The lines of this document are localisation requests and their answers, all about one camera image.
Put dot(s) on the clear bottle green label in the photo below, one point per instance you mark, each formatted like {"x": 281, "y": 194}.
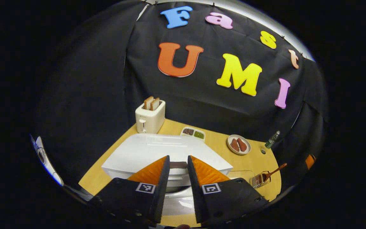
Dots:
{"x": 272, "y": 140}

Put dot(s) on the white side table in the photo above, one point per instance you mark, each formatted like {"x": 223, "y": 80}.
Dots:
{"x": 48, "y": 162}

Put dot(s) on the white toaster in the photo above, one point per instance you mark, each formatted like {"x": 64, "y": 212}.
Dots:
{"x": 151, "y": 121}

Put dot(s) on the toast slice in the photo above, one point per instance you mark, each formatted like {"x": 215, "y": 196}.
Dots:
{"x": 148, "y": 102}
{"x": 155, "y": 103}

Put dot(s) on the clear container of rice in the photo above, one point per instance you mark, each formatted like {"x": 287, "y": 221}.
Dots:
{"x": 241, "y": 175}

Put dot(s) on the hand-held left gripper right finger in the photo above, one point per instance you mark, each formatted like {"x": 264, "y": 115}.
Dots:
{"x": 194, "y": 190}

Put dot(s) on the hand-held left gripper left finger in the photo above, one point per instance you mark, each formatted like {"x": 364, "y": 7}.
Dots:
{"x": 160, "y": 190}

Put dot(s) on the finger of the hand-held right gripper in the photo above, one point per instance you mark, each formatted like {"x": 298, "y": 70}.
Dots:
{"x": 310, "y": 161}

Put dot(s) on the white rice cooker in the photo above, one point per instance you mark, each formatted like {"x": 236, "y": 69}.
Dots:
{"x": 151, "y": 152}

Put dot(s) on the black backdrop cloth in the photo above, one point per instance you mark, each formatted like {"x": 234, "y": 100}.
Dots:
{"x": 91, "y": 79}

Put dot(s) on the white round plate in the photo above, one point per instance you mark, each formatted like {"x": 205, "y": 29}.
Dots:
{"x": 247, "y": 149}

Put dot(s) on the white divided dish of beans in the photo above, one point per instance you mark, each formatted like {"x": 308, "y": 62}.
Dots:
{"x": 193, "y": 133}

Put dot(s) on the brown wooden spoon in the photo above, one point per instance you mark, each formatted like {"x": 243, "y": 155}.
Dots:
{"x": 276, "y": 170}

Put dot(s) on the brown meat piece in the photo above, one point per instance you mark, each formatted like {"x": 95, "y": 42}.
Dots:
{"x": 242, "y": 144}
{"x": 234, "y": 145}

